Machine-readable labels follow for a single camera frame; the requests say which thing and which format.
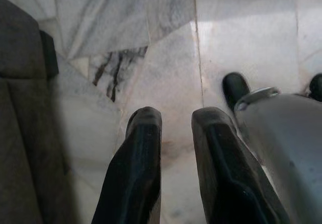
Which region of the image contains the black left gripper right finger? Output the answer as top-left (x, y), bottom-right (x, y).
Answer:
top-left (192, 107), bottom-right (290, 224)

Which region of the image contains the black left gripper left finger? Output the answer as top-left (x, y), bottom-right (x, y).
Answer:
top-left (92, 106), bottom-right (162, 224)

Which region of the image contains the grey fabric sofa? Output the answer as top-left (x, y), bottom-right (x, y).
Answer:
top-left (0, 0), bottom-right (76, 224)

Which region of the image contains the black sofa foot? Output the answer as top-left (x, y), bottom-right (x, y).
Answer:
top-left (39, 30), bottom-right (60, 79)

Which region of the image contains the black robot left foot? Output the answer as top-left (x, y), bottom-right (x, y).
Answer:
top-left (222, 72), bottom-right (251, 110)

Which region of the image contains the black robot foot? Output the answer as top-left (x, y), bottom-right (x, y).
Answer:
top-left (222, 72), bottom-right (251, 110)
top-left (308, 73), bottom-right (322, 101)

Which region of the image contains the black robot right foot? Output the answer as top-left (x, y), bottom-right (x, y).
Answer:
top-left (308, 73), bottom-right (322, 101)

